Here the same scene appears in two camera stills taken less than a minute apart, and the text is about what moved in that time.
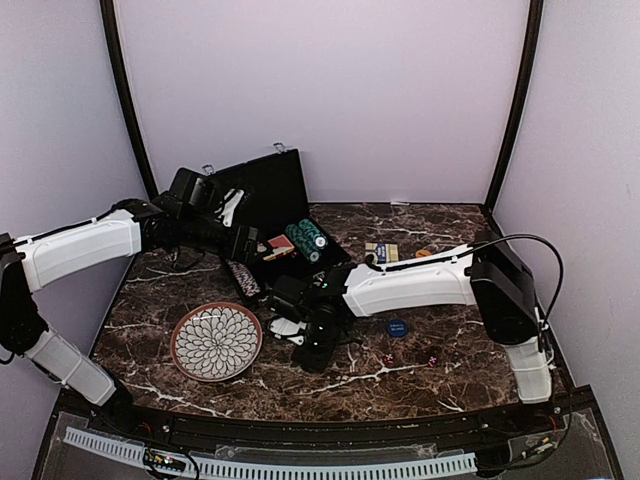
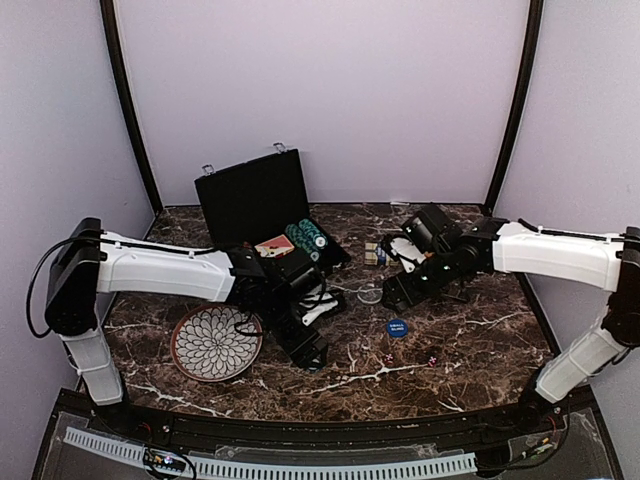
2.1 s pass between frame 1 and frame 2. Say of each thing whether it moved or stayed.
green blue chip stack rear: stayed
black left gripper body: moved
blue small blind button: stayed
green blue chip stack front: stayed
